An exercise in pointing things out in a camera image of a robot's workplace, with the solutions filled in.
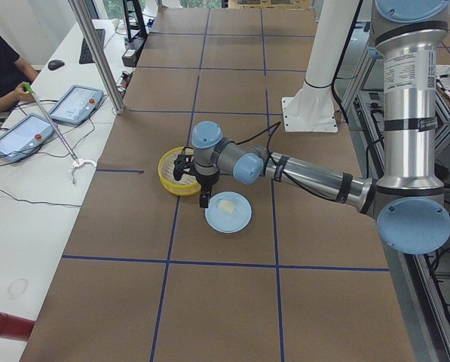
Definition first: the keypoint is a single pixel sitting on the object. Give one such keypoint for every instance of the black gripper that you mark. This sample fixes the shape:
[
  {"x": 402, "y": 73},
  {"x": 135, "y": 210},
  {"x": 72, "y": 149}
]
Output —
[{"x": 208, "y": 181}]

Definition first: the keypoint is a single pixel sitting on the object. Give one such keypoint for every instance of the white steamed bun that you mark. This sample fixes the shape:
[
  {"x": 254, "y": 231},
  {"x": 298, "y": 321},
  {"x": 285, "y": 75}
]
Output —
[{"x": 226, "y": 206}]

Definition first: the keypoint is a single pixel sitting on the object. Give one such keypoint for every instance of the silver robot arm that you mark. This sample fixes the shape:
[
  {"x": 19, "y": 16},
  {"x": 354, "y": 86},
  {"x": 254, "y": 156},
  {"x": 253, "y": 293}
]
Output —
[{"x": 407, "y": 201}]

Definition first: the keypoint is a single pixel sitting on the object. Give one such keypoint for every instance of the yellow bamboo steamer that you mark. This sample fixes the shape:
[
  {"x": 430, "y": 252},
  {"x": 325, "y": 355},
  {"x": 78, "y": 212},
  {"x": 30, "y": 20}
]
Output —
[{"x": 187, "y": 186}]

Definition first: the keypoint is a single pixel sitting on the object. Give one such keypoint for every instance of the light blue plate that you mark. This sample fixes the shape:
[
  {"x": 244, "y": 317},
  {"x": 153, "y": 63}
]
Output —
[{"x": 228, "y": 222}]

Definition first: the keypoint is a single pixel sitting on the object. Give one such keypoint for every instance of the reacher grabber tool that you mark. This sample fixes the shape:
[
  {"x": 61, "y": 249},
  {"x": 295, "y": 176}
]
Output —
[{"x": 77, "y": 162}]

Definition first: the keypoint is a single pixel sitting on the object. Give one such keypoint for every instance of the far teach pendant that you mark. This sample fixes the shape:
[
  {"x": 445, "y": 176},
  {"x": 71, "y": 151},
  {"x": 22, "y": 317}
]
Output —
[{"x": 76, "y": 105}]

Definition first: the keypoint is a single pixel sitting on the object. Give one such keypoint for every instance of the teach pendant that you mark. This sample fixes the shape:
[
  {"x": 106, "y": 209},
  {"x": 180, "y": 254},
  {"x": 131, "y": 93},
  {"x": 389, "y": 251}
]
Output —
[
  {"x": 76, "y": 105},
  {"x": 24, "y": 138}
]

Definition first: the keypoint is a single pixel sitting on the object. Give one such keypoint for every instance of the black box device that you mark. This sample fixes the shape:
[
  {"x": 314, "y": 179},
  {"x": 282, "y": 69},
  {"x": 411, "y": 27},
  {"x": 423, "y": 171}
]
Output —
[{"x": 132, "y": 52}]

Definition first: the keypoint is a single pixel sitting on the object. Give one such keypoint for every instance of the near teach pendant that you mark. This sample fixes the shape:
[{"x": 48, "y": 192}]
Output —
[{"x": 24, "y": 138}]

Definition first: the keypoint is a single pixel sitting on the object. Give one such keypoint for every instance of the black computer mouse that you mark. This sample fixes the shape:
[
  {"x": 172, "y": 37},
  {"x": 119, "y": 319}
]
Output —
[{"x": 55, "y": 64}]

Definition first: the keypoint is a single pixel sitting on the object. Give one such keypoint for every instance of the seated person black shirt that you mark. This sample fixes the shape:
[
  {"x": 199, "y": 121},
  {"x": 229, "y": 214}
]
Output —
[{"x": 15, "y": 71}]

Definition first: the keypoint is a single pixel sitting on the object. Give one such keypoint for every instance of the red cylinder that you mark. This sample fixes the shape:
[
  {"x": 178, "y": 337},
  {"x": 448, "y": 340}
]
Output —
[{"x": 15, "y": 328}]

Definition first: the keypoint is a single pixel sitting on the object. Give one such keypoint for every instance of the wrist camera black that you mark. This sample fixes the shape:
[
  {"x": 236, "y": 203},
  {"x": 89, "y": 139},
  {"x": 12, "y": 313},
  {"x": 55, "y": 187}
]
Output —
[{"x": 183, "y": 165}]

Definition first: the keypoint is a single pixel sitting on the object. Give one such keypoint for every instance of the white pedestal column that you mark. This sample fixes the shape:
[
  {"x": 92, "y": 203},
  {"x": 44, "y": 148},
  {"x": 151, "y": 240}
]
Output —
[{"x": 312, "y": 107}]

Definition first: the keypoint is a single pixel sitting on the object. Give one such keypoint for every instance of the aluminium frame post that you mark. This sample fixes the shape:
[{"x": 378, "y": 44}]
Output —
[{"x": 86, "y": 25}]

